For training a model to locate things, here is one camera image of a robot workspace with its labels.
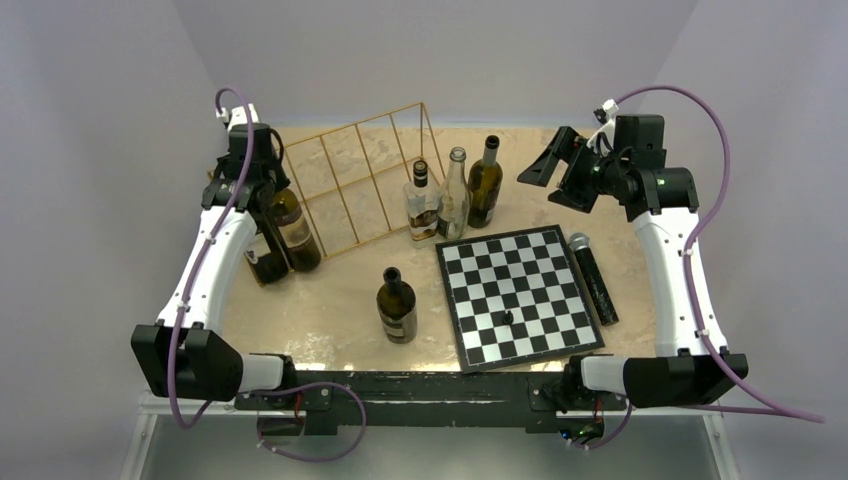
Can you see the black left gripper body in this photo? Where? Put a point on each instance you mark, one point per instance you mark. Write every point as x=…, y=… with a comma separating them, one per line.
x=275, y=176

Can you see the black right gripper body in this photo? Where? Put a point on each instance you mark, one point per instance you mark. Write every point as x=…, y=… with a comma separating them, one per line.
x=588, y=175

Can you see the dark green wine bottle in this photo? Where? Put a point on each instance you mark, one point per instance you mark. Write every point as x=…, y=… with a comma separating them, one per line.
x=300, y=244

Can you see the green bottle white label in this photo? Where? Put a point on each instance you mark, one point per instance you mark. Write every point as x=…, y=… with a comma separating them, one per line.
x=266, y=254

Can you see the clear liquor bottle black cap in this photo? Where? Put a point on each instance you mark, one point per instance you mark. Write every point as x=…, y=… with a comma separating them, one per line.
x=421, y=200

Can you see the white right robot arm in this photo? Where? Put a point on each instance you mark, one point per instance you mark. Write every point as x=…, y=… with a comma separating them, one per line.
x=692, y=365

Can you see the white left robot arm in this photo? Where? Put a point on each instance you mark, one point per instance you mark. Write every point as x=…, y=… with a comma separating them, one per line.
x=183, y=351

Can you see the dark green bottle silver neck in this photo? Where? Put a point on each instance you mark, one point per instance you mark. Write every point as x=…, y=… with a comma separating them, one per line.
x=484, y=183

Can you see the clear empty glass bottle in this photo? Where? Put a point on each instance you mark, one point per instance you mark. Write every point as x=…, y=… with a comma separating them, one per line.
x=454, y=198

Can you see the black glitter microphone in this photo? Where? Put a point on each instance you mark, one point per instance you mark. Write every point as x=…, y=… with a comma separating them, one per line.
x=597, y=289

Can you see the black white chessboard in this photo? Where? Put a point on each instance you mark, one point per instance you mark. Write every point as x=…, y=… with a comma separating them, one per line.
x=529, y=272

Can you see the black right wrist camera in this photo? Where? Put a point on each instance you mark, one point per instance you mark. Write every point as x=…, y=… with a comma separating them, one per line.
x=640, y=138

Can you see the gold wire wine rack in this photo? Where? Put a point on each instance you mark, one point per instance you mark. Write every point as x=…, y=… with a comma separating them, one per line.
x=348, y=178

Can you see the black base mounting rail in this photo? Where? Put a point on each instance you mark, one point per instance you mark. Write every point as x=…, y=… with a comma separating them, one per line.
x=538, y=402

